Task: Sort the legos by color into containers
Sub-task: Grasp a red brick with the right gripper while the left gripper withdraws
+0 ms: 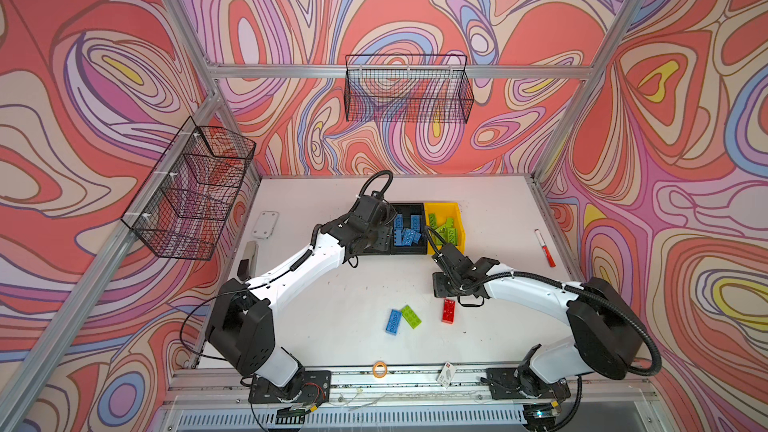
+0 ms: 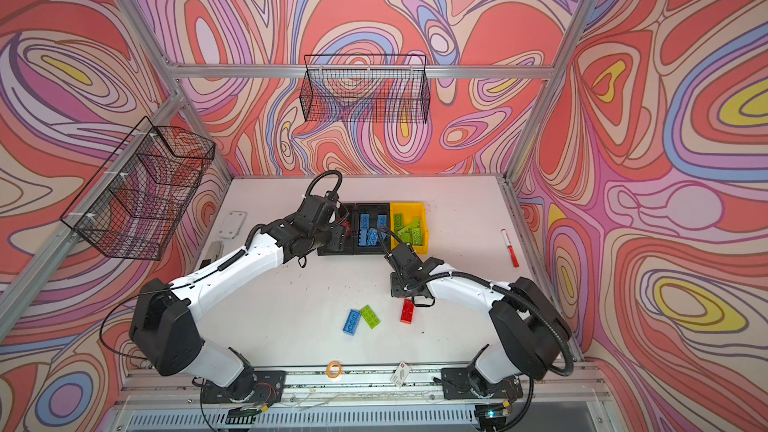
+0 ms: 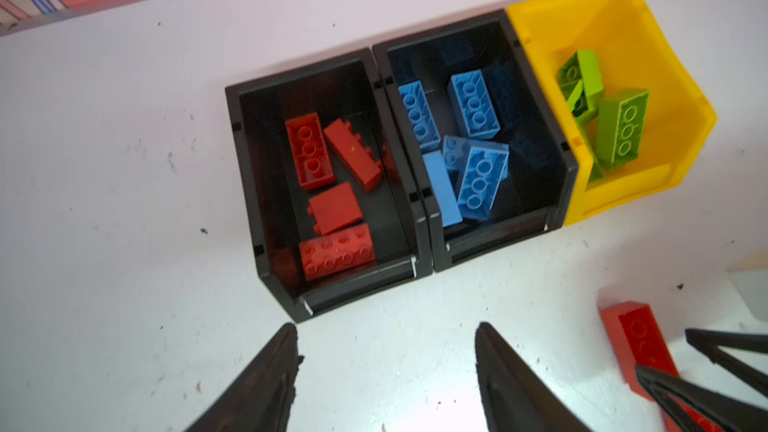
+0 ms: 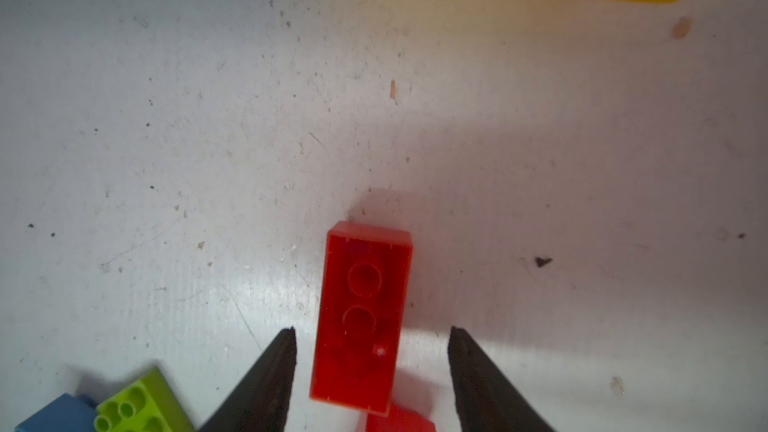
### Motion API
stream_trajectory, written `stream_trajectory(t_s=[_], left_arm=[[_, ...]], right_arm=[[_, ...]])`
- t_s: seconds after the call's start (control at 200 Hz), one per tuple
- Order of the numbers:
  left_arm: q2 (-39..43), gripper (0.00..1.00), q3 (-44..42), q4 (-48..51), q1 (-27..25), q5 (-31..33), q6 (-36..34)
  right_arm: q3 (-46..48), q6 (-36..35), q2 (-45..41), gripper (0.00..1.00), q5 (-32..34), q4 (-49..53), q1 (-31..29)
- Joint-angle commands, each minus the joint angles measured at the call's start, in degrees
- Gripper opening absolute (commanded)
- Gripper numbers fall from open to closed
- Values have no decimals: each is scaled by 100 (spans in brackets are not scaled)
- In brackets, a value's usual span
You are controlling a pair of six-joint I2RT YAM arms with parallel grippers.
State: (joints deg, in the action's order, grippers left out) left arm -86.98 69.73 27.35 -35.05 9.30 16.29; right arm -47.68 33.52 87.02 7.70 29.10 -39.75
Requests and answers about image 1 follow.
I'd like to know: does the red lego brick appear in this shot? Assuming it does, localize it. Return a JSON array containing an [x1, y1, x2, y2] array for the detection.
[[441, 298, 456, 324]]

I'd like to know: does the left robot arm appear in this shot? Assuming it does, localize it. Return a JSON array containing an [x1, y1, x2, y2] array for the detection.
[[205, 191, 391, 389]]

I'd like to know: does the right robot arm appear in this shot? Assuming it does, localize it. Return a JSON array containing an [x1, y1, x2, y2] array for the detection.
[[426, 227, 663, 398]]

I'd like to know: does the left black bin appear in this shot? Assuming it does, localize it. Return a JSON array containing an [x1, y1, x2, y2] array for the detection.
[[361, 202, 396, 255]]

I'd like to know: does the black bin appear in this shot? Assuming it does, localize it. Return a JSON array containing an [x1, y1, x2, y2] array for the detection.
[[361, 202, 396, 255], [390, 203, 427, 255]]

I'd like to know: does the middle black bin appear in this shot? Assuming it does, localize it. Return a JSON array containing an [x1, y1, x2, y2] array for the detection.
[[390, 203, 427, 255]]

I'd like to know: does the yellow bin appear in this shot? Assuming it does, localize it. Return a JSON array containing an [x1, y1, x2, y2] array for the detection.
[[424, 202, 466, 252]]

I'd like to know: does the red marker pen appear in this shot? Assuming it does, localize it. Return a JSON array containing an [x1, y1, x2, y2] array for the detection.
[[534, 229, 557, 268]]

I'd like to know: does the white plastic plate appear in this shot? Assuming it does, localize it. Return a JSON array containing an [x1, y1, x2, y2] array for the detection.
[[251, 211, 280, 240]]

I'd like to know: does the white tag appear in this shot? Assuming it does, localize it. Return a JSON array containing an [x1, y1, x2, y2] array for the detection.
[[436, 362, 455, 388]]

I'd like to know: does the grey stapler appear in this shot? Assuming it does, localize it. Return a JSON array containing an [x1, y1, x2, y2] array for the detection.
[[236, 241, 259, 282]]

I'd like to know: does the back wire basket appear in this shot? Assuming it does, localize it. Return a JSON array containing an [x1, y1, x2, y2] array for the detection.
[[343, 53, 475, 124]]

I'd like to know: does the wire basket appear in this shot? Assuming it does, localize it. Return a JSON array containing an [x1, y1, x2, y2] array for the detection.
[[121, 118, 256, 261], [343, 53, 475, 124]]

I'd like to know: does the left wire basket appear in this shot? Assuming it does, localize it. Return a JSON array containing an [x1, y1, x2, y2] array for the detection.
[[121, 118, 256, 261]]

